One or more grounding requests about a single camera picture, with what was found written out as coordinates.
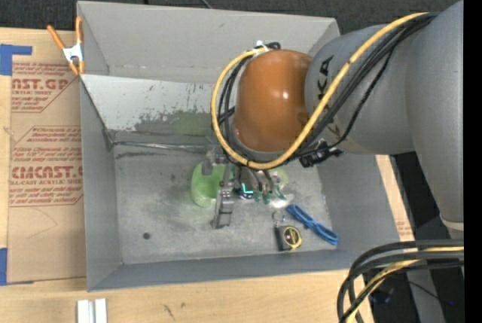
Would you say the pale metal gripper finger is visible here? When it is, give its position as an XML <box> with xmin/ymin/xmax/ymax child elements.
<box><xmin>209</xmin><ymin>190</ymin><xmax>236</xmax><ymax>230</ymax></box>
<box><xmin>202</xmin><ymin>148</ymin><xmax>229</xmax><ymax>176</ymax></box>

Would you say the black and yellow tape measure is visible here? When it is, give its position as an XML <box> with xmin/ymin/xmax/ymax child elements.
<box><xmin>271</xmin><ymin>211</ymin><xmax>304</xmax><ymax>252</ymax></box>

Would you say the black cylinder on white bracket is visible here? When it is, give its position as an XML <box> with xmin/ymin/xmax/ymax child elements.
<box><xmin>298</xmin><ymin>139</ymin><xmax>344</xmax><ymax>169</ymax></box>

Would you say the brown cardboard board red print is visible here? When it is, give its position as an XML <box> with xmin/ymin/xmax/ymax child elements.
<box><xmin>0</xmin><ymin>26</ymin><xmax>88</xmax><ymax>285</ymax></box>

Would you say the grey metal bin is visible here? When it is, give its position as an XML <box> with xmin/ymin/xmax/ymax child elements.
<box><xmin>76</xmin><ymin>0</ymin><xmax>401</xmax><ymax>293</ymax></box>

